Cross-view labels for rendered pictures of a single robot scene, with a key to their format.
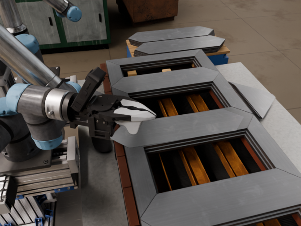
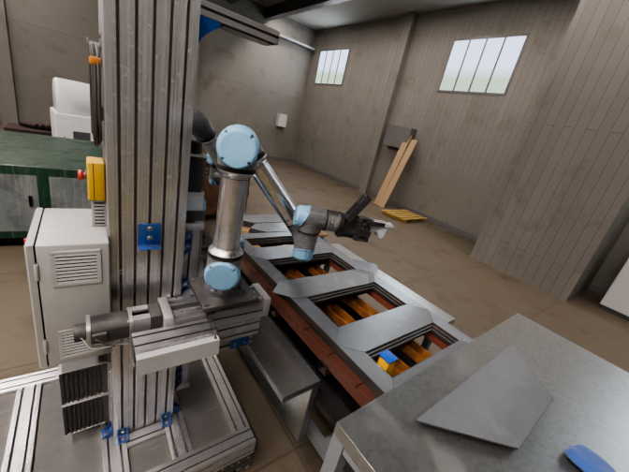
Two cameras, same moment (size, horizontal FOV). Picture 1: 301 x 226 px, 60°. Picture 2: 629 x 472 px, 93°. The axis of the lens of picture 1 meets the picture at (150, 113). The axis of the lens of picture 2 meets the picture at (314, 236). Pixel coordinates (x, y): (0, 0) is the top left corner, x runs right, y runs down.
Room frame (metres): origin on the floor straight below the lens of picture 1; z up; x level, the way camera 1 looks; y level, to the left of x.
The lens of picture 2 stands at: (-0.38, 0.73, 1.73)
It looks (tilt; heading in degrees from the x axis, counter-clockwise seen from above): 20 degrees down; 332
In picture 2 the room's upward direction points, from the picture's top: 13 degrees clockwise
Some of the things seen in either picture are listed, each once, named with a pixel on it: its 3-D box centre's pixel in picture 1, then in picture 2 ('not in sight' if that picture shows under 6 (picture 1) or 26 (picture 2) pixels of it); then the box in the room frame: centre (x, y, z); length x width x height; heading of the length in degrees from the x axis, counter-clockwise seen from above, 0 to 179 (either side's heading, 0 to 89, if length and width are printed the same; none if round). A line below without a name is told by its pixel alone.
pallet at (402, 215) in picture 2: not in sight; (403, 215); (5.33, -4.74, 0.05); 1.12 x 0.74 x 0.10; 103
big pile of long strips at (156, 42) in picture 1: (176, 41); (282, 225); (2.06, -0.22, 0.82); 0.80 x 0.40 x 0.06; 104
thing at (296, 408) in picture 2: not in sight; (247, 329); (1.10, 0.25, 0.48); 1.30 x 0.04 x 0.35; 14
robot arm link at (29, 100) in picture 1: (33, 101); (310, 218); (0.51, 0.29, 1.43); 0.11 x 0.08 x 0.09; 76
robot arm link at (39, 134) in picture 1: (48, 124); (304, 242); (0.53, 0.28, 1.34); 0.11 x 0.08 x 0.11; 166
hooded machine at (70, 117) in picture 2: not in sight; (78, 129); (6.30, 2.18, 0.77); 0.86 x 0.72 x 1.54; 14
